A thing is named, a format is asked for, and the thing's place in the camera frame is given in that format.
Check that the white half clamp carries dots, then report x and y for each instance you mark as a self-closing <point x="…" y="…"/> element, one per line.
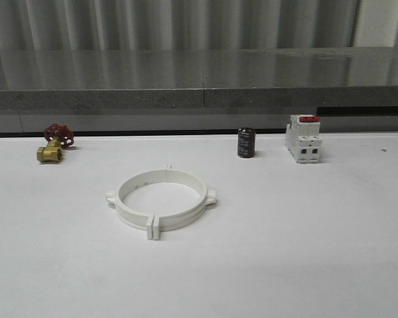
<point x="175" y="220"/>
<point x="149" y="222"/>

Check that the brass valve red handwheel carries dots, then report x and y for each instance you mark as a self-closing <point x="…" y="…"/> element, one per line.
<point x="58" y="137"/>

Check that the grey stone counter ledge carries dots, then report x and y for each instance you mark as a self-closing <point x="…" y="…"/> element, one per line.
<point x="278" y="81"/>

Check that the white circuit breaker red switch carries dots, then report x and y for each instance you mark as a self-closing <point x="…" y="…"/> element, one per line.
<point x="302" y="138"/>

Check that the black cylindrical capacitor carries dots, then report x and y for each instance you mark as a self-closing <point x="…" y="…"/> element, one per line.
<point x="246" y="142"/>

